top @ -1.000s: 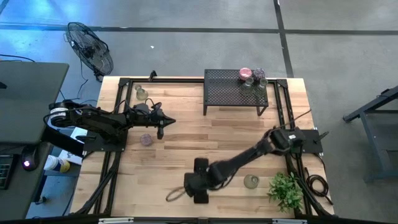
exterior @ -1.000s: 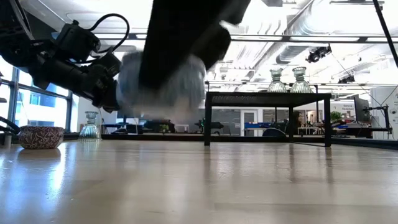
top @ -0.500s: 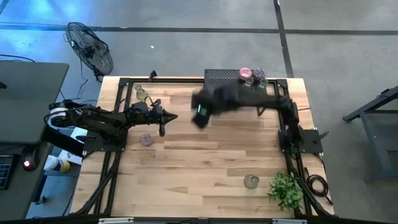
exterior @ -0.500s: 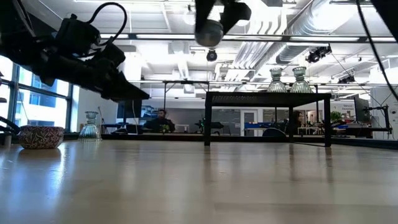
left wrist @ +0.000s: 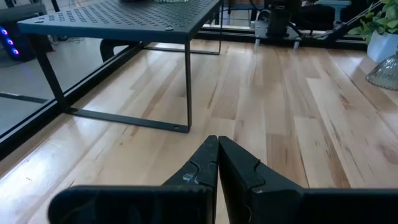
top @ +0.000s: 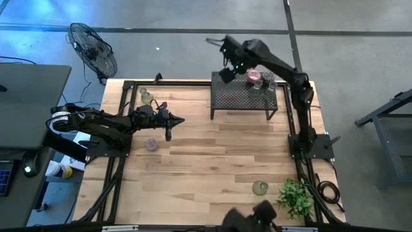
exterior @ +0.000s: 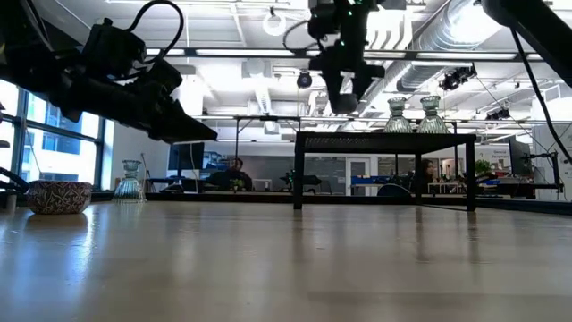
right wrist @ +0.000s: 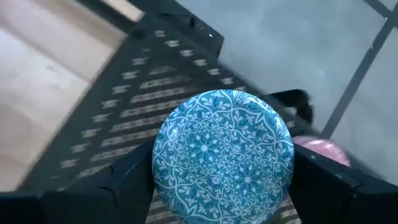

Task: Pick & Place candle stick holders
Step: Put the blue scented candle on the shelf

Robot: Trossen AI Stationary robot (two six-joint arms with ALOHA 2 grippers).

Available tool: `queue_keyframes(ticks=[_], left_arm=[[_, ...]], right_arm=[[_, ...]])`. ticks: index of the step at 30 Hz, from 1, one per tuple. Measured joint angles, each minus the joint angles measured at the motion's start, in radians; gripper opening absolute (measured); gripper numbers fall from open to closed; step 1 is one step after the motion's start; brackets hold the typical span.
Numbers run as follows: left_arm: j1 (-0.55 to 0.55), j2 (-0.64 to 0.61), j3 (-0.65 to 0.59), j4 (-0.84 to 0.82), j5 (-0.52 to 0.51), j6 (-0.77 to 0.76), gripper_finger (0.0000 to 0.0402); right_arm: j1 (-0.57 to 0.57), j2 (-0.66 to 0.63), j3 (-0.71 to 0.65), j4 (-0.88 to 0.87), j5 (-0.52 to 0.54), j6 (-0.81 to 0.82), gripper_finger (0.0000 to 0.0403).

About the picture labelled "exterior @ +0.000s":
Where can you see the black aluminium table frame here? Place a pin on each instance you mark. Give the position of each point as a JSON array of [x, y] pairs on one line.
[[250, 197]]

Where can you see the person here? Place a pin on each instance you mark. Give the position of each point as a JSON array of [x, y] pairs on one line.
[[232, 176], [429, 169]]

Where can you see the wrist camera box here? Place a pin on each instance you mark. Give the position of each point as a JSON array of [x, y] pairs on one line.
[[114, 49], [321, 24]]

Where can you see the long linear ceiling light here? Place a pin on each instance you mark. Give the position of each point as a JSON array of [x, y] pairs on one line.
[[246, 52]]

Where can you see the clear glass candlestick holder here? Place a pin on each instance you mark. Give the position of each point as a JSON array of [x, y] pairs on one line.
[[129, 188], [432, 123], [397, 123]]

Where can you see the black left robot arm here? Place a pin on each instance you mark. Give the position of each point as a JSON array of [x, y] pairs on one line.
[[31, 67]]

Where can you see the black ceiling mounted spotlight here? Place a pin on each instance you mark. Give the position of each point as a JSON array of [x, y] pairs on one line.
[[456, 78]]

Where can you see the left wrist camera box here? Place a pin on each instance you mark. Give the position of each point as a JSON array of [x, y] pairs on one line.
[[114, 49]]

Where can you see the dark background computer monitor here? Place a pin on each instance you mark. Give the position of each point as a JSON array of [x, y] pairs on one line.
[[185, 156]]

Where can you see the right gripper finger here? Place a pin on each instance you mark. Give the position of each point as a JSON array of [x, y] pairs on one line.
[[363, 88], [335, 87]]

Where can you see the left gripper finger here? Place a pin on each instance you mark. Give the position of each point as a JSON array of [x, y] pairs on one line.
[[174, 136], [187, 125]]

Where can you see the background black workstation frame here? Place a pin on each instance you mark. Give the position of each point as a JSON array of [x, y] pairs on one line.
[[268, 118]]

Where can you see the black dome ceiling camera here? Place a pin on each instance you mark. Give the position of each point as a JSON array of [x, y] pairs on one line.
[[304, 79]]

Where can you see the black perforated metal shelf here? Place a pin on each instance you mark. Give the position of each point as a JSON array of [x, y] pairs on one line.
[[384, 143]]

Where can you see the dark side-on computer monitor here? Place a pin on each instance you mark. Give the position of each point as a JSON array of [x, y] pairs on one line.
[[518, 156]]

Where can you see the black ceiling track light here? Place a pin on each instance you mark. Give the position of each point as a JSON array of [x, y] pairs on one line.
[[497, 114]]

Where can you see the background potted green plant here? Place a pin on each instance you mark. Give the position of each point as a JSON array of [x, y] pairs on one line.
[[482, 167]]

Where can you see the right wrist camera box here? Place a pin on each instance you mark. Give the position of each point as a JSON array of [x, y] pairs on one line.
[[321, 24]]

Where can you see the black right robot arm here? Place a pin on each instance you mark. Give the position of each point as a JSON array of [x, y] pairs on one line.
[[532, 22]]

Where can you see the red patterned candle tin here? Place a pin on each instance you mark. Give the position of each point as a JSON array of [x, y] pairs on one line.
[[60, 199]]

